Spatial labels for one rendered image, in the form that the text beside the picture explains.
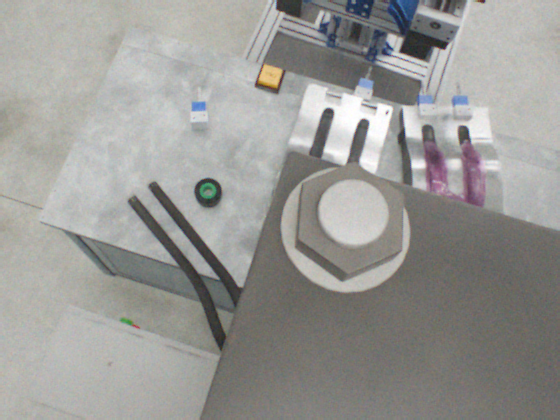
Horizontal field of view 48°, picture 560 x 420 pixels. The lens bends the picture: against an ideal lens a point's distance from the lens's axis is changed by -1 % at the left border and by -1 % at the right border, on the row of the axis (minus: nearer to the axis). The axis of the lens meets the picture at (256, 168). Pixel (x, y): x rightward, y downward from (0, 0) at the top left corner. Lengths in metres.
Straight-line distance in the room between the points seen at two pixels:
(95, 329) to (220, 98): 1.05
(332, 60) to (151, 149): 1.11
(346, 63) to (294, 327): 2.28
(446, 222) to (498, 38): 2.73
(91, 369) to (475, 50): 2.52
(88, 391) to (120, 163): 0.95
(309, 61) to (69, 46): 1.15
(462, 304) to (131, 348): 0.65
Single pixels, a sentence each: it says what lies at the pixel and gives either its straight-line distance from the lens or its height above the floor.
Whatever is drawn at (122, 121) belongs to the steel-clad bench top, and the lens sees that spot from 1.97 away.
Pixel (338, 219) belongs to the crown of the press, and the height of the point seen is 2.06.
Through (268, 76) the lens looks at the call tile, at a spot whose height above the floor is 0.84.
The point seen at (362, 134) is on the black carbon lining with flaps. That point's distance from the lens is 1.86.
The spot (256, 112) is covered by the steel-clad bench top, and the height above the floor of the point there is 0.80.
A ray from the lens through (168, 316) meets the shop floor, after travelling 2.58.
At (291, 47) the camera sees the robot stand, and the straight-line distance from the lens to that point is 2.77.
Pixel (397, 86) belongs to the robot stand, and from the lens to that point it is 2.75.
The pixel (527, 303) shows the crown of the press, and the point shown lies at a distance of 0.59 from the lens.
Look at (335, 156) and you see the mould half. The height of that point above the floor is 0.88.
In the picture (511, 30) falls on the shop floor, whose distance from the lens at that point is 3.33.
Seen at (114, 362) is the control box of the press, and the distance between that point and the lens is 1.09.
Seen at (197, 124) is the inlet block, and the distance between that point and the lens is 1.89.
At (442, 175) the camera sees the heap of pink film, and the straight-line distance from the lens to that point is 1.83.
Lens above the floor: 2.54
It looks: 68 degrees down
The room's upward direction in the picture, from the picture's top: 3 degrees clockwise
